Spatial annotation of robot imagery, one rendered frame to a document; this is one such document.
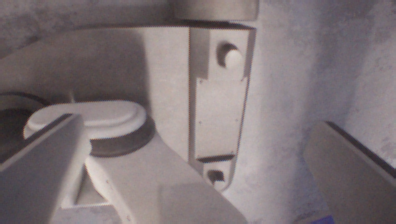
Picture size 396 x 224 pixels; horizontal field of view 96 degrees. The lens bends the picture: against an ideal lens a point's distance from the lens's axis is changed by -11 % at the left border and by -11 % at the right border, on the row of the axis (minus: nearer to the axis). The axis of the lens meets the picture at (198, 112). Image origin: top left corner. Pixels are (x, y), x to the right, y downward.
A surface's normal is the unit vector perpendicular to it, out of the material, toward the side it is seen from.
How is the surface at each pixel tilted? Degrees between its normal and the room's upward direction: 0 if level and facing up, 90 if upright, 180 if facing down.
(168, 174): 90
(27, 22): 0
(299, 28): 0
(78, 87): 0
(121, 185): 90
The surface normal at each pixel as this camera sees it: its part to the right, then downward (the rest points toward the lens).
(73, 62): 0.18, 0.48
